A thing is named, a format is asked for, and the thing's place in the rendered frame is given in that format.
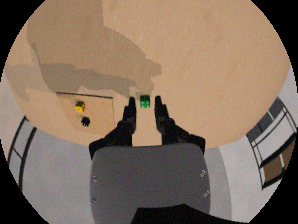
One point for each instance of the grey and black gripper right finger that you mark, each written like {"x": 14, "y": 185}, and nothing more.
{"x": 170, "y": 132}

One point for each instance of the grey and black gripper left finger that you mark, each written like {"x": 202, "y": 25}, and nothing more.
{"x": 122, "y": 134}

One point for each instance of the yellow die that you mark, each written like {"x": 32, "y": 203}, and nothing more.
{"x": 80, "y": 106}

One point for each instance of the black die with white pips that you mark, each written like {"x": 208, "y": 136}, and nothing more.
{"x": 85, "y": 121}

